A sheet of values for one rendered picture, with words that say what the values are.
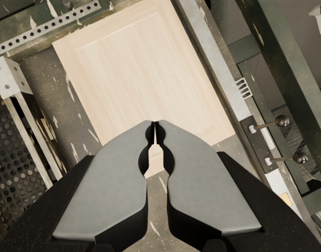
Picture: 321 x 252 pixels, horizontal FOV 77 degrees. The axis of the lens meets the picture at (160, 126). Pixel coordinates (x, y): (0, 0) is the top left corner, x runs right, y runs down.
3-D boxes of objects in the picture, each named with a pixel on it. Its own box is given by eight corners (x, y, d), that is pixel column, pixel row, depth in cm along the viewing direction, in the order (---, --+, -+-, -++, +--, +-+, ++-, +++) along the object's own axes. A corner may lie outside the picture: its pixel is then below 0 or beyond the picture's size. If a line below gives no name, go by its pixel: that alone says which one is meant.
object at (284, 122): (249, 122, 70) (288, 111, 59) (254, 132, 70) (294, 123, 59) (243, 126, 68) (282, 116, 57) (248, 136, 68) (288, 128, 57)
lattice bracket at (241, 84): (240, 79, 74) (244, 77, 71) (248, 96, 74) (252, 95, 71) (230, 84, 73) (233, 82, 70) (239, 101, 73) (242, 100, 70)
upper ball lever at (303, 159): (264, 153, 70) (306, 148, 59) (269, 163, 70) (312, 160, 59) (259, 158, 68) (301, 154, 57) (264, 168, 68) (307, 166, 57)
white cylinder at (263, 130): (271, 146, 74) (262, 126, 74) (276, 147, 71) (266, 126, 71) (264, 149, 74) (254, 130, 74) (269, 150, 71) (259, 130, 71)
